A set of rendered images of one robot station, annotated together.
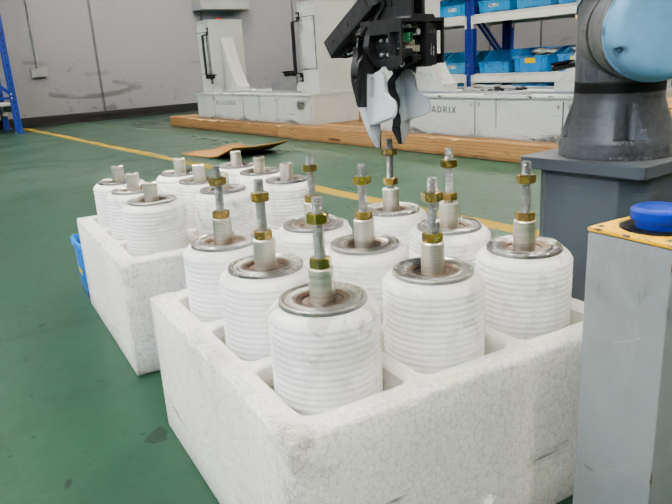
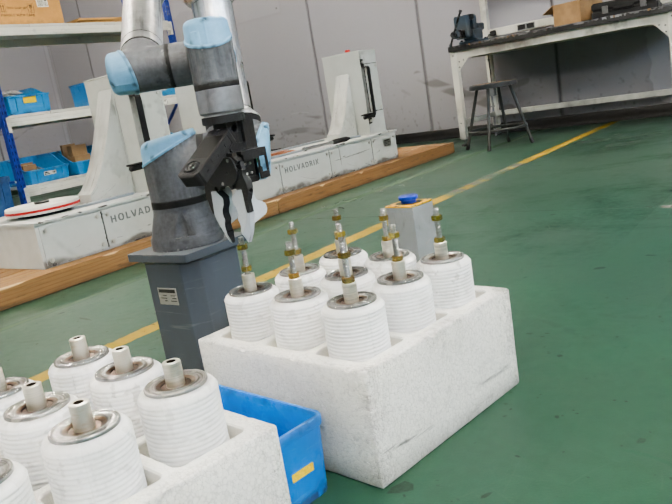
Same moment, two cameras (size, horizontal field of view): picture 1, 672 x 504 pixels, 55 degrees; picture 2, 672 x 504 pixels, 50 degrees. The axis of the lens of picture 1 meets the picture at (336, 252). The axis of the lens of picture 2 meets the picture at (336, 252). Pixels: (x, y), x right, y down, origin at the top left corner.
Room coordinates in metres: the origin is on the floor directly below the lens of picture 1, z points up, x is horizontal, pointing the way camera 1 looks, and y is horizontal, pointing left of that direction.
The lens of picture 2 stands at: (1.00, 1.11, 0.55)
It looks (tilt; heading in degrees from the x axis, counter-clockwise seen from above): 12 degrees down; 254
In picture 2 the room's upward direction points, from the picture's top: 9 degrees counter-clockwise
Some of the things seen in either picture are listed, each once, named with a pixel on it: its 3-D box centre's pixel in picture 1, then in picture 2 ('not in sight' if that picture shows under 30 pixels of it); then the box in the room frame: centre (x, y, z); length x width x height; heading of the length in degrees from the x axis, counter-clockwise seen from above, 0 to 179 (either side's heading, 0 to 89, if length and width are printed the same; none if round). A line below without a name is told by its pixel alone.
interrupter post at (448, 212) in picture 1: (448, 215); (298, 263); (0.73, -0.13, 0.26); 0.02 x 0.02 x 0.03
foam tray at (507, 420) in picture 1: (370, 378); (360, 361); (0.67, -0.03, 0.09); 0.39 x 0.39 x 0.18; 29
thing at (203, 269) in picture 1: (232, 315); (361, 357); (0.72, 0.13, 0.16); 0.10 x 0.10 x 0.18
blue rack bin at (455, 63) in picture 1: (468, 62); not in sight; (6.75, -1.45, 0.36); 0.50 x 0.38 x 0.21; 126
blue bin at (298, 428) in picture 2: not in sight; (237, 444); (0.92, 0.09, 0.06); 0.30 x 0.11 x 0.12; 119
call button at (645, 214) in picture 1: (659, 219); (408, 199); (0.45, -0.24, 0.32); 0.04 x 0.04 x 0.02
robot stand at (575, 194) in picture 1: (607, 254); (203, 310); (0.90, -0.40, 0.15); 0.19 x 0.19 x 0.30; 36
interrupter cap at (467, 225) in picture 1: (449, 226); (299, 270); (0.73, -0.13, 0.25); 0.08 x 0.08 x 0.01
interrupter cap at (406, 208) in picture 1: (391, 209); (250, 290); (0.83, -0.08, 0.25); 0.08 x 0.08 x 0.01
